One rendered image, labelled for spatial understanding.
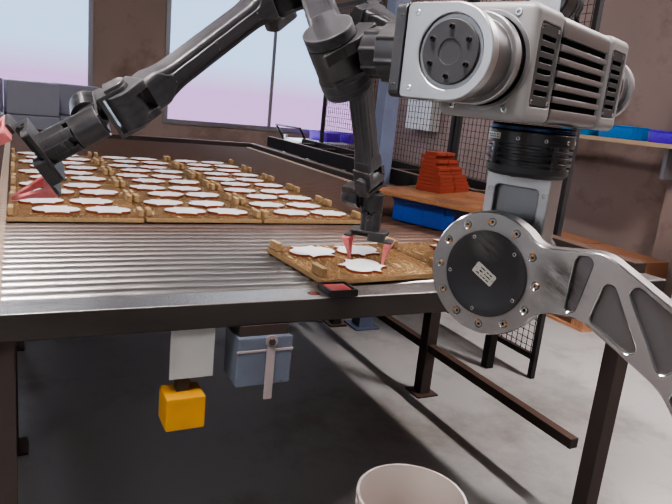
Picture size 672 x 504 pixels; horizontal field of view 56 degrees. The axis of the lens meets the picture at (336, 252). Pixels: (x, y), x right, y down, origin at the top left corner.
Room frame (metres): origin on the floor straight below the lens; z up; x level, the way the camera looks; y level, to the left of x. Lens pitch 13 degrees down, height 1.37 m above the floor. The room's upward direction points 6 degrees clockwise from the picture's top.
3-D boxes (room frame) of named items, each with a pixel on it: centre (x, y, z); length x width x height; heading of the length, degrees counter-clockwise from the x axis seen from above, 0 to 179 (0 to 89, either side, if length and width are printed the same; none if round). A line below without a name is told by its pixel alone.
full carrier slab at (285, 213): (2.51, 0.17, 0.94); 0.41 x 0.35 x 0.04; 117
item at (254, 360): (1.41, 0.16, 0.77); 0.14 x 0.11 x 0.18; 118
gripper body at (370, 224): (1.75, -0.09, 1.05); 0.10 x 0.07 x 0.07; 76
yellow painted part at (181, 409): (1.33, 0.32, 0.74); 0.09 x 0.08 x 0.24; 118
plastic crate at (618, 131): (5.04, -2.13, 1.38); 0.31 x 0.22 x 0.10; 31
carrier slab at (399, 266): (1.80, -0.06, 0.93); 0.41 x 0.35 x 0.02; 121
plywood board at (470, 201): (2.71, -0.47, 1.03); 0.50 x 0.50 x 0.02; 50
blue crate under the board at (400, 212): (2.66, -0.43, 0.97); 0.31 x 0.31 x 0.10; 50
